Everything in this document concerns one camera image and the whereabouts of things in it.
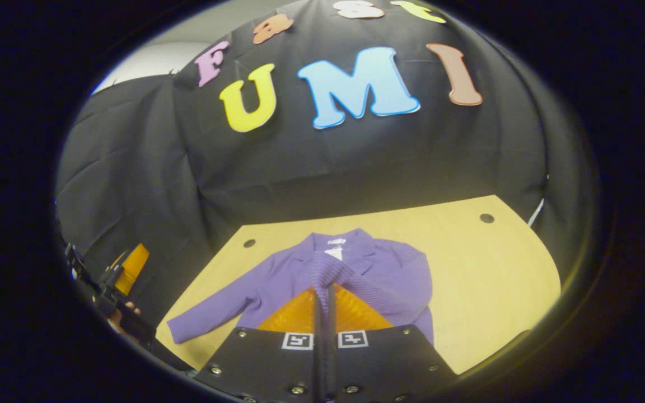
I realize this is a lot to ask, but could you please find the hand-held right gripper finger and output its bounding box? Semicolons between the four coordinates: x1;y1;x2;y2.
195;284;325;403
324;283;457;403

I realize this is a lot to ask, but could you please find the black backdrop cloth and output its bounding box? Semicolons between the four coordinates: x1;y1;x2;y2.
54;0;600;342

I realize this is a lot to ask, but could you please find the purple knit garment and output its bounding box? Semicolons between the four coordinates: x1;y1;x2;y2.
167;228;435;345

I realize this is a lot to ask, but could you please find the white cable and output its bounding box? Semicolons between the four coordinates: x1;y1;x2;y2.
527;196;547;227

